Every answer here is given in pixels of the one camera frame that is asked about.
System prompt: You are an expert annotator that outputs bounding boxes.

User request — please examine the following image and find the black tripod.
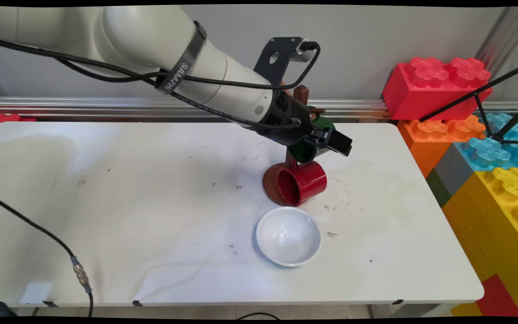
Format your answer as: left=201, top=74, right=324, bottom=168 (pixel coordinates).
left=418, top=60, right=518, bottom=146

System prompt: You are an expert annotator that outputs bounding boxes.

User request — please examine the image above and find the big red building block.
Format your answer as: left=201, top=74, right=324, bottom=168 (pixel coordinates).
left=382, top=56, right=494, bottom=122

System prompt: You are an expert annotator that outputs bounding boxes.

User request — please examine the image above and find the grey printed strap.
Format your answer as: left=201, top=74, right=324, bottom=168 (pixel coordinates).
left=156, top=20, right=208, bottom=95

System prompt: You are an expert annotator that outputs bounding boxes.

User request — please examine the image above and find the black floor cable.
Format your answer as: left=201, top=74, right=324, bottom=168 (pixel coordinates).
left=236, top=312, right=282, bottom=320

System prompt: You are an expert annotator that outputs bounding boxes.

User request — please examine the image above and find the red enamel mug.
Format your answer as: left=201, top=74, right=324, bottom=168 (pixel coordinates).
left=277, top=160, right=328, bottom=207

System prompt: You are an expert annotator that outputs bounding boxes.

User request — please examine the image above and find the slanted aluminium profile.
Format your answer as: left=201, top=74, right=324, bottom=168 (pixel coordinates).
left=474, top=6, right=518, bottom=78

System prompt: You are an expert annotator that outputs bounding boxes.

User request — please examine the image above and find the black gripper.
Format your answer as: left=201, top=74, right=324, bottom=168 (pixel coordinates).
left=257, top=89, right=353, bottom=157

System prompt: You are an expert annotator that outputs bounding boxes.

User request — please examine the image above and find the big blue building block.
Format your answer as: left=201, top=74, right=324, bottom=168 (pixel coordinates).
left=454, top=112, right=518, bottom=172

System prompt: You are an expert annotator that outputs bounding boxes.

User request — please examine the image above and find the big yellow building block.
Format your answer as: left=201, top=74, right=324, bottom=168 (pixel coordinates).
left=441, top=167, right=518, bottom=318

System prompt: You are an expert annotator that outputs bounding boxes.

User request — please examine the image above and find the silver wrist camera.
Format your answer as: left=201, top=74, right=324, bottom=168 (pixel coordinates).
left=295, top=40, right=319, bottom=62

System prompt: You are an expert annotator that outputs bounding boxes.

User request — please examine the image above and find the big orange building block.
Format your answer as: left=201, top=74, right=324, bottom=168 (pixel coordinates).
left=397, top=114, right=487, bottom=179

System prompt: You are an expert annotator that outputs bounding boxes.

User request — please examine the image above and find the horizontal aluminium rail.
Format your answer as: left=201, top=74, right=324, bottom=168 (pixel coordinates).
left=0, top=96, right=393, bottom=123

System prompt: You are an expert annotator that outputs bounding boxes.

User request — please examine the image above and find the big dark green building block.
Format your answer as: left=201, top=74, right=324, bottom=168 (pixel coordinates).
left=425, top=168, right=452, bottom=208

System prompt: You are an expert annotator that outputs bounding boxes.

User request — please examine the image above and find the black cable with metal connector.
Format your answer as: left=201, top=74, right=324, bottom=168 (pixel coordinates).
left=0, top=191, right=94, bottom=318

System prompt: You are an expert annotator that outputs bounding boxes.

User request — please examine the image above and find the brown wooden mug tree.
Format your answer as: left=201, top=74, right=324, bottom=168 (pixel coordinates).
left=262, top=81, right=328, bottom=207

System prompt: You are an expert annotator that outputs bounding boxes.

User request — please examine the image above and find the flat red block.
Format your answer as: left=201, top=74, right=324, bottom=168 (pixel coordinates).
left=475, top=274, right=518, bottom=318

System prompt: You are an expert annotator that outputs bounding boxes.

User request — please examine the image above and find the green enamel mug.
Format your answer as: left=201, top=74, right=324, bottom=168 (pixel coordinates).
left=286, top=114, right=337, bottom=164

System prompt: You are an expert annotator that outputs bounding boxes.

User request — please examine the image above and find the black camera cable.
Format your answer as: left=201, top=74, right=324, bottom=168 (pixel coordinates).
left=0, top=35, right=322, bottom=90

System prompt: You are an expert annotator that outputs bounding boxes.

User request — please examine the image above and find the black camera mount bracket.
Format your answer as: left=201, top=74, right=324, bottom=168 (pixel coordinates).
left=253, top=36, right=305, bottom=87

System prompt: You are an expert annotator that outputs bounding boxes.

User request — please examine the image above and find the white bowl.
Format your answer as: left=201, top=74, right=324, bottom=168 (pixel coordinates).
left=255, top=207, right=323, bottom=269

